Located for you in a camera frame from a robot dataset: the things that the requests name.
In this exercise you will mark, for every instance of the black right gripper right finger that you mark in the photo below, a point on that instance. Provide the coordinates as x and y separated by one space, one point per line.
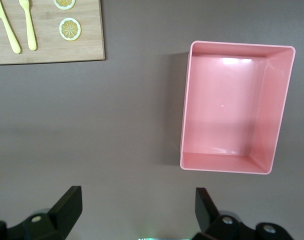
207 215

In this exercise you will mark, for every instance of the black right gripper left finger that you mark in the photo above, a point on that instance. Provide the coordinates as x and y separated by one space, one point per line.
64 212

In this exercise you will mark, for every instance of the pink plastic bin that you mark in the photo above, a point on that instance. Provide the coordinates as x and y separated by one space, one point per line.
222 105

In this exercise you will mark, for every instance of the wooden cutting board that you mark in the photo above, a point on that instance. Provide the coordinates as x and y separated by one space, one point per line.
47 50

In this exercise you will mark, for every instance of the yellow plastic fork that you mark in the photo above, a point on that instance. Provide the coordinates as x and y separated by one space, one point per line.
30 32

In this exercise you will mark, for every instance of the toy lemon slice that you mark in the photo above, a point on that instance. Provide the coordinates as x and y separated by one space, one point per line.
70 29
64 3

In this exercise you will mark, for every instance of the yellow plastic knife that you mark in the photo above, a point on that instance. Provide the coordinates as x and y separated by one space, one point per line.
9 35

